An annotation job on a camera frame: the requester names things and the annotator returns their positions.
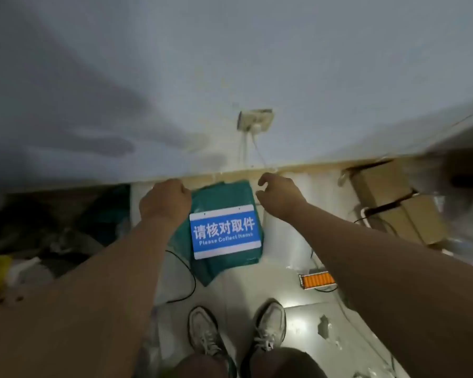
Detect blue and white sign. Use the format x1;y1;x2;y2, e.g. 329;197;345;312
189;204;263;260

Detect orange and white device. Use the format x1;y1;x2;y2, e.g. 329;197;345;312
298;271;337;291

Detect person's left forearm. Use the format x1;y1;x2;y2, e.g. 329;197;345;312
0;216;174;378

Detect white wall socket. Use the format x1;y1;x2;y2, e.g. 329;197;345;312
237;109;275;133

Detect person's right leg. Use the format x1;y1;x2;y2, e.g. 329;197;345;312
240;347;328;378

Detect person's leg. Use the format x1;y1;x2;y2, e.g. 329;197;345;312
240;347;328;378
169;352;237;378

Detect brown cardboard box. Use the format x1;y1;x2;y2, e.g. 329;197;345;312
374;195;450;245
349;159;418;211

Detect person's right forearm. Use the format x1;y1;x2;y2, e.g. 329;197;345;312
286;204;473;378

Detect person's right grey sneaker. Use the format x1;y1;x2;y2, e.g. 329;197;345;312
253;299;287;352

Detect green plastic bag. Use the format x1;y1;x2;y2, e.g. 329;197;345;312
170;180;265;287

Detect person's right hand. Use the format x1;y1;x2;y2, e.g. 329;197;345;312
255;172;309;223

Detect person's left grey sneaker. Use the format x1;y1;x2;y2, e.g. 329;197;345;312
188;306;228;356

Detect black cable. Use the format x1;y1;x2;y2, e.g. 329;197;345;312
165;250;197;304

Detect white cable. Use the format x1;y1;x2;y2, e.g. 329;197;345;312
240;132;269;170

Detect person's left hand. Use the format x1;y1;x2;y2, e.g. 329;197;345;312
139;179;192;225

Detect black strap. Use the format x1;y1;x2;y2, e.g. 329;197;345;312
363;190;418;217

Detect person's left leg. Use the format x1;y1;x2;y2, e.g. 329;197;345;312
169;352;237;378

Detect person's grey sneaker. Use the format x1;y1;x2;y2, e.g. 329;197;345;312
188;306;228;356
253;299;287;352

